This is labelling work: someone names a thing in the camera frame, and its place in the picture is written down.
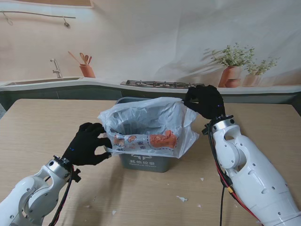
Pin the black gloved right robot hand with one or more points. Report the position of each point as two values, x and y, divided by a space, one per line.
209 101

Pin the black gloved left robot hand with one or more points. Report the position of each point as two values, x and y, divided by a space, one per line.
83 148

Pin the printed white plastic bag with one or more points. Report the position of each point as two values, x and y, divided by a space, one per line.
150 110

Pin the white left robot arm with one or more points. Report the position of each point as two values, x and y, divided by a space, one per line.
28 193

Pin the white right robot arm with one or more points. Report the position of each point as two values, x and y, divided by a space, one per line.
254 174

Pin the grey plastic waste bin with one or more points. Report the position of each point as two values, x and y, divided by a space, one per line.
143 163

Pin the kitchen scene printed backdrop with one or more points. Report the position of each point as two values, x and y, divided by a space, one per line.
150 35

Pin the large white paper scrap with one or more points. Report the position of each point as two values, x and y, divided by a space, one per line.
182 199

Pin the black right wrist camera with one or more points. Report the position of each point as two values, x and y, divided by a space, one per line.
205 129

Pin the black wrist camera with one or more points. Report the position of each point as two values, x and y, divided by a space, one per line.
205 129
76 176

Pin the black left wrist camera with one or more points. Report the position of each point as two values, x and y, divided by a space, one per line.
76 176

